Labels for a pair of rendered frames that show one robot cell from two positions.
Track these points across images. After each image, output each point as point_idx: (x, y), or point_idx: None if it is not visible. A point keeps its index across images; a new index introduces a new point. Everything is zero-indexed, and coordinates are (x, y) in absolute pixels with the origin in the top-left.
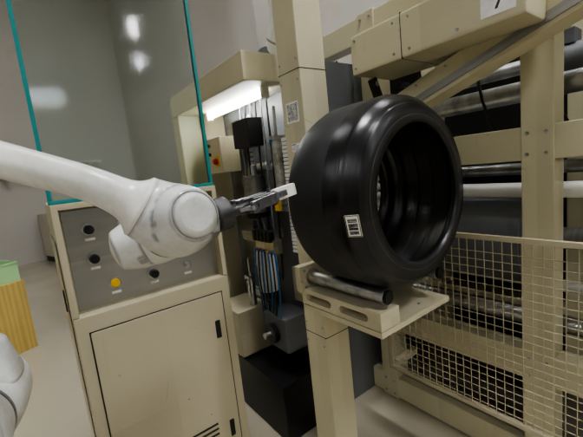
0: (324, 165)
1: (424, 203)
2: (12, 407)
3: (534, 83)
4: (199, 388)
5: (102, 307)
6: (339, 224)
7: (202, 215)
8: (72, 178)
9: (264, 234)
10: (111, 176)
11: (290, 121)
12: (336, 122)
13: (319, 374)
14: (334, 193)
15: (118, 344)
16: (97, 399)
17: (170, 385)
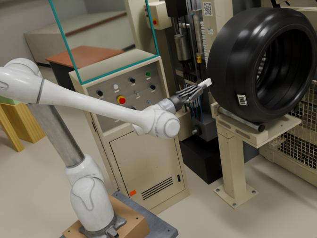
0: (227, 65)
1: (294, 62)
2: (103, 183)
3: None
4: (161, 162)
5: (112, 129)
6: (235, 97)
7: (175, 128)
8: (124, 116)
9: (190, 77)
10: (137, 113)
11: (206, 14)
12: (235, 36)
13: (224, 155)
14: (232, 83)
15: (122, 146)
16: (116, 169)
17: (147, 161)
